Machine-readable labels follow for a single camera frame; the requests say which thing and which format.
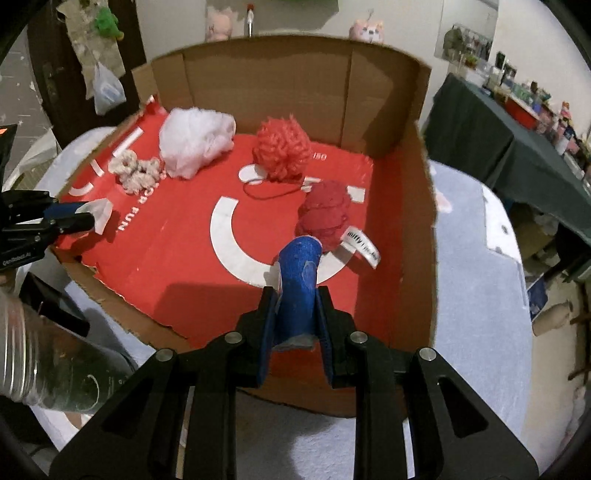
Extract cream crochet scrunchie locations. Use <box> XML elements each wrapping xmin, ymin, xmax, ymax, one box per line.
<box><xmin>107</xmin><ymin>149</ymin><xmax>166</xmax><ymax>195</ymax></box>

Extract white mesh bath pouf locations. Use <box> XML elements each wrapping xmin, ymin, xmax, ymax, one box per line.
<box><xmin>159</xmin><ymin>107</ymin><xmax>236</xmax><ymax>180</ymax></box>

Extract red mesh bath pouf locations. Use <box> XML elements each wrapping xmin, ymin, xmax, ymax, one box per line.
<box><xmin>242</xmin><ymin>115</ymin><xmax>312</xmax><ymax>200</ymax></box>

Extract blue cloth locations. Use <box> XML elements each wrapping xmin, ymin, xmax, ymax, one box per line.
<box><xmin>273</xmin><ymin>235</ymin><xmax>322</xmax><ymax>350</ymax></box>

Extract red knitted plush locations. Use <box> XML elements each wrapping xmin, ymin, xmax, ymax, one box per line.
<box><xmin>295</xmin><ymin>180</ymin><xmax>381</xmax><ymax>269</ymax></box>

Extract floral patterned tin box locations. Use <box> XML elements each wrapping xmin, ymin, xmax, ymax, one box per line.
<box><xmin>19</xmin><ymin>272</ymin><xmax>90</xmax><ymax>337</ymax></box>

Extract glass jar with metal lid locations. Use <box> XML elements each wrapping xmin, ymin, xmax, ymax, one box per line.
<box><xmin>0</xmin><ymin>292</ymin><xmax>134</xmax><ymax>414</ymax></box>

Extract clear plastic bag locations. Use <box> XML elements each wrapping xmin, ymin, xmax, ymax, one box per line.
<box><xmin>92</xmin><ymin>62</ymin><xmax>126</xmax><ymax>116</ymax></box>

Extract hanging fabric organizer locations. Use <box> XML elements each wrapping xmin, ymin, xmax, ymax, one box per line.
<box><xmin>56</xmin><ymin>1</ymin><xmax>125</xmax><ymax>100</ymax></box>

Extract red lined cardboard box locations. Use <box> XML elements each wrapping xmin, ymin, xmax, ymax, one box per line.
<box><xmin>54</xmin><ymin>36</ymin><xmax>437</xmax><ymax>352</ymax></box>

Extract green plush toy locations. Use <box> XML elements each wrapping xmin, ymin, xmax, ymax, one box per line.
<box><xmin>94</xmin><ymin>7</ymin><xmax>124</xmax><ymax>41</ymax></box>

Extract pink plush pig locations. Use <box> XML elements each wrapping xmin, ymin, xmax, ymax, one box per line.
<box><xmin>205</xmin><ymin>7</ymin><xmax>235</xmax><ymax>43</ymax></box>

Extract dark green tablecloth table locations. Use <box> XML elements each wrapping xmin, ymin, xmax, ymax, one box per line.
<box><xmin>424</xmin><ymin>74</ymin><xmax>590</xmax><ymax>239</ymax></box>

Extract pink cat plush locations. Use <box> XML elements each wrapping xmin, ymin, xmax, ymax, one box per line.
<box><xmin>349</xmin><ymin>12</ymin><xmax>385</xmax><ymax>44</ymax></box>

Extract wall mirror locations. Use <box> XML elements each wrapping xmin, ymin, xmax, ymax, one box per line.
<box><xmin>435</xmin><ymin>0</ymin><xmax>499</xmax><ymax>65</ymax></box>

